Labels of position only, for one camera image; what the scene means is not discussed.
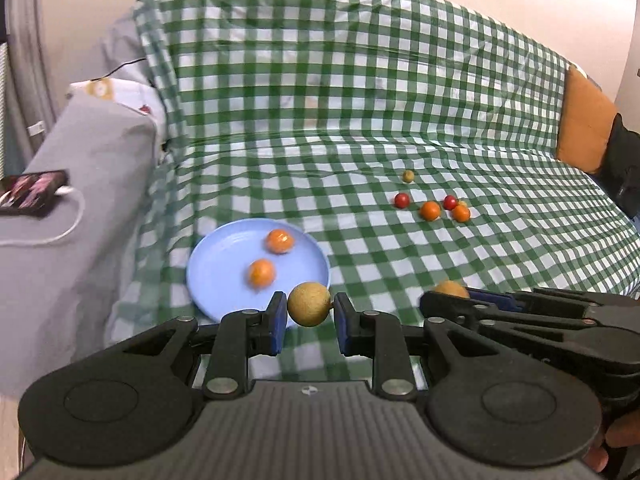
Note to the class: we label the wrapped orange fruit back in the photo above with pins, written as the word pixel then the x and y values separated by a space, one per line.
pixel 279 241

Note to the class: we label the orange cushion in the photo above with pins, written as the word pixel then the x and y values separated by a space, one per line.
pixel 586 123

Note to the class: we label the green white checkered cloth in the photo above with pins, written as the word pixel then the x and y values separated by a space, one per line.
pixel 310 111

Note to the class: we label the red cherry tomato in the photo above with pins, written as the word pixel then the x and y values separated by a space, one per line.
pixel 450 202
pixel 402 200

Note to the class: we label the tan round fruit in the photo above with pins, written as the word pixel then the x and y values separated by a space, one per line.
pixel 309 304

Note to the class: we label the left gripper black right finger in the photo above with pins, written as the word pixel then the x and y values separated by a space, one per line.
pixel 377 336

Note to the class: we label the wrapped orange fruit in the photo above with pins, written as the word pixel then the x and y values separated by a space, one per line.
pixel 279 241
pixel 261 273

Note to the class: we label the orange tomato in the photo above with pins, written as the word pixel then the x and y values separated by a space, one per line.
pixel 430 211
pixel 461 213

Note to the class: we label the person's right hand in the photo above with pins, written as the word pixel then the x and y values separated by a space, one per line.
pixel 621 434

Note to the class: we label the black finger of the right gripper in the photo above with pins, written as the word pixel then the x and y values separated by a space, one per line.
pixel 480 315
pixel 562 303

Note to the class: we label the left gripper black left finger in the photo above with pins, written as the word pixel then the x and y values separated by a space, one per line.
pixel 240 336

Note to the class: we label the black smartphone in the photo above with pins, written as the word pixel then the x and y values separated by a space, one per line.
pixel 32 194

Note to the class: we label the grey curtain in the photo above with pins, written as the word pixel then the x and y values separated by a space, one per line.
pixel 28 106

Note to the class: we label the grey sofa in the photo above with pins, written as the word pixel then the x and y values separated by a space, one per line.
pixel 62 274

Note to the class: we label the light blue plate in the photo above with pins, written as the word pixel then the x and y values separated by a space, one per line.
pixel 216 274

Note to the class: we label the wrapped orange fruit centre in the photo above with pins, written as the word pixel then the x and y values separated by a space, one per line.
pixel 261 273

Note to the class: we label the white patterned pillow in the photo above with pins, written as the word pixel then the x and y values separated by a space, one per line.
pixel 140 98

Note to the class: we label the small green-yellow fruit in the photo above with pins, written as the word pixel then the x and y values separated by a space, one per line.
pixel 408 176

